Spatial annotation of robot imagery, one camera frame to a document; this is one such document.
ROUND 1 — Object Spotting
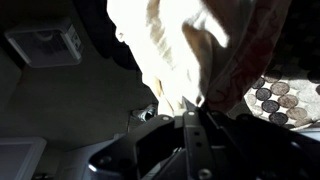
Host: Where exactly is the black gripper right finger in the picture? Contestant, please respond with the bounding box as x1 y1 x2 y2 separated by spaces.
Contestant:
183 98 320 180

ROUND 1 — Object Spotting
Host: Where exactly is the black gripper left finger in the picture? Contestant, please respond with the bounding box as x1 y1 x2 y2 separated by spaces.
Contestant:
88 115 184 180

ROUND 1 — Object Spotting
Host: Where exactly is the white cloth with red print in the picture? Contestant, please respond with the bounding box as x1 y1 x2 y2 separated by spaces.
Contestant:
106 0 292 116

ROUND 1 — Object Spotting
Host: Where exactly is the white purple patterned pillow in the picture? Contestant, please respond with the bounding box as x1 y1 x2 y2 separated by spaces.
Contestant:
244 0 320 130

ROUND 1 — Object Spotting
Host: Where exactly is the black chair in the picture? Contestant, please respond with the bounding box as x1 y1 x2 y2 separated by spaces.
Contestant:
72 0 139 71

